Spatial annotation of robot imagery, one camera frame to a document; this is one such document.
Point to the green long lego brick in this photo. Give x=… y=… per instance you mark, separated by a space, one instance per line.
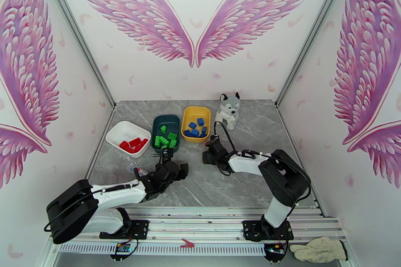
x=165 y=141
x=172 y=135
x=157 y=141
x=164 y=146

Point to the grey white husky plush toy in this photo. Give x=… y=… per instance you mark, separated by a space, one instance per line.
x=226 y=112

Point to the aluminium corner post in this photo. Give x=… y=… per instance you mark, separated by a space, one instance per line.
x=78 y=34
x=313 y=34

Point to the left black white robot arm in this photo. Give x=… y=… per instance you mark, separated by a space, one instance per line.
x=116 y=194

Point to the white plastic container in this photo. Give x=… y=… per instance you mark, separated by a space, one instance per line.
x=125 y=131

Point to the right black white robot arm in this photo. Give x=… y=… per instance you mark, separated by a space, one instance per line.
x=282 y=178

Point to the red long lego brick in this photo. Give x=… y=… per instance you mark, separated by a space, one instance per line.
x=131 y=145
x=144 y=143
x=135 y=141

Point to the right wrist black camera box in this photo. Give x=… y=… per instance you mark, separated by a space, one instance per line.
x=215 y=144

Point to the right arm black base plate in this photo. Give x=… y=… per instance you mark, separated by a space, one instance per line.
x=252 y=230

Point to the dark teal plastic container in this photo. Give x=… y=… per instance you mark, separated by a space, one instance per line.
x=166 y=120

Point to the red clip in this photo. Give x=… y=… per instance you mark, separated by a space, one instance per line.
x=187 y=243

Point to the green small lego brick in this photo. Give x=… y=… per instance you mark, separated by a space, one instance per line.
x=173 y=143
x=162 y=129

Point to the cream work glove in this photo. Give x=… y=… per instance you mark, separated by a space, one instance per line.
x=316 y=250

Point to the small green circuit board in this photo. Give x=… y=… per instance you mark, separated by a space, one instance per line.
x=273 y=249
x=123 y=247

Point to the yellow plastic container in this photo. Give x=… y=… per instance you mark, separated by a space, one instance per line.
x=195 y=112

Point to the blue long lego brick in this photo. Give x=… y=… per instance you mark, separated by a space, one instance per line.
x=195 y=133

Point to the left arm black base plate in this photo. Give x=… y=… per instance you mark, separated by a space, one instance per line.
x=139 y=228

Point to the aluminium rail frame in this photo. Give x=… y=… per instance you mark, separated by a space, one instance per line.
x=194 y=222

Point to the small clear red-labelled packet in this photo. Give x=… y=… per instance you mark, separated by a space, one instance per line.
x=139 y=170

